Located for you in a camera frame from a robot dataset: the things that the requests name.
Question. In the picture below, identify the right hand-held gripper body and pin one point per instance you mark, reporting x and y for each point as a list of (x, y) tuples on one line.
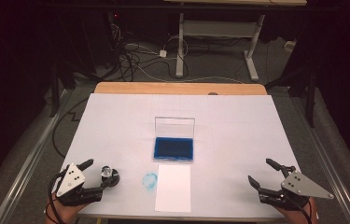
[(303, 186)]

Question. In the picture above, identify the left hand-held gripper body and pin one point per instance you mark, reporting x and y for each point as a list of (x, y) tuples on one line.
[(71, 182)]

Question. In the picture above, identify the black stamp with crystal knob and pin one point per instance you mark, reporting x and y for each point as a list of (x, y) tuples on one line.
[(113, 179)]

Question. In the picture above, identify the white paper sheet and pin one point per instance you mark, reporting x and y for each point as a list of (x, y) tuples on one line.
[(173, 189)]

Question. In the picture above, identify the blue ink pad case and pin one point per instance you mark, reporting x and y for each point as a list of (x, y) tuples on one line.
[(173, 148)]

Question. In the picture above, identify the person's right hand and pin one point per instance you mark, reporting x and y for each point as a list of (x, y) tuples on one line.
[(300, 216)]

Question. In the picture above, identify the person's left hand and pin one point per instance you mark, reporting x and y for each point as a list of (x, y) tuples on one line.
[(63, 214)]

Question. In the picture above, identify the black metal stand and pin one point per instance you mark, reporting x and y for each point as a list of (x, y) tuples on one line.
[(311, 99), (54, 93)]

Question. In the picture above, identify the wooden table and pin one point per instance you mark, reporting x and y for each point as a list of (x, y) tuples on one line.
[(151, 88)]

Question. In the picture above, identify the dark curtain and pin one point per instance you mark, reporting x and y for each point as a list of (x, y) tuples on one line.
[(347, 77)]

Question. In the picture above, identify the white power adapter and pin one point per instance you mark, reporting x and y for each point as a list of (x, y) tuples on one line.
[(163, 53)]

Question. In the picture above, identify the aluminium floor rail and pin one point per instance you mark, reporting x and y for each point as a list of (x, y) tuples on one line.
[(32, 155), (325, 161)]

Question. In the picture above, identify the white metal-frame desk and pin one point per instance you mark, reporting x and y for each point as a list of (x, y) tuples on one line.
[(216, 28)]

